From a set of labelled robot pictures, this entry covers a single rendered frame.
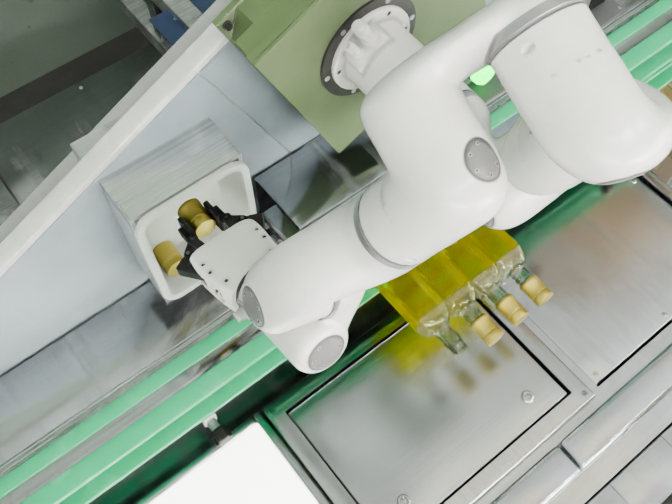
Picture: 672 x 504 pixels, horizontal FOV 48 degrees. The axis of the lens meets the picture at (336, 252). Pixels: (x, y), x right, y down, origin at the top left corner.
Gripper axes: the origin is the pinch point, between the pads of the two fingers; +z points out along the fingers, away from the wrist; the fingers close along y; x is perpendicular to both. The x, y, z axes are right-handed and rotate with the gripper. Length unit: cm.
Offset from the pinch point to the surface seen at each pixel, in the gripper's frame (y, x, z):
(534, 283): 42, -32, -21
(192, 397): -13.3, -24.5, -4.7
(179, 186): -0.6, 7.2, 0.6
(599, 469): 34, -55, -44
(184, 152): 2.9, 8.2, 4.6
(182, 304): -6.2, -19.4, 7.5
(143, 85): 4.1, 13.3, 15.0
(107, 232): -10.3, -1.4, 10.3
